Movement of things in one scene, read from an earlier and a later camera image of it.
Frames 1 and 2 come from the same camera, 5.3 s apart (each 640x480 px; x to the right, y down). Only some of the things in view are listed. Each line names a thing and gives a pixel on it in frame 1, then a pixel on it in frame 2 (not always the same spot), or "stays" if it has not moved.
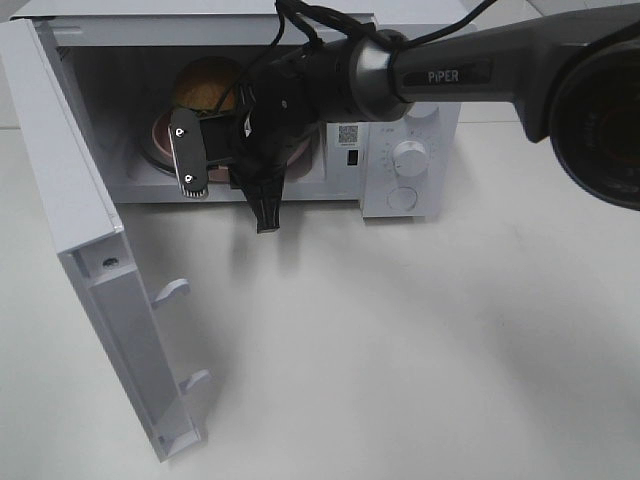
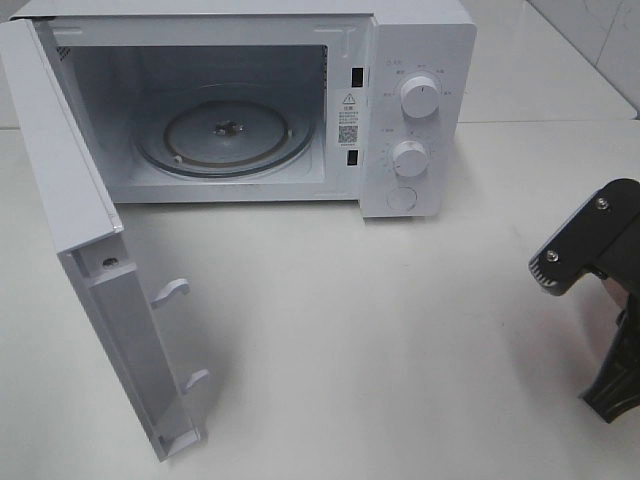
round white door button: (402, 198) stays
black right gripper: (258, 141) to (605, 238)
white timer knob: (410, 158) stays
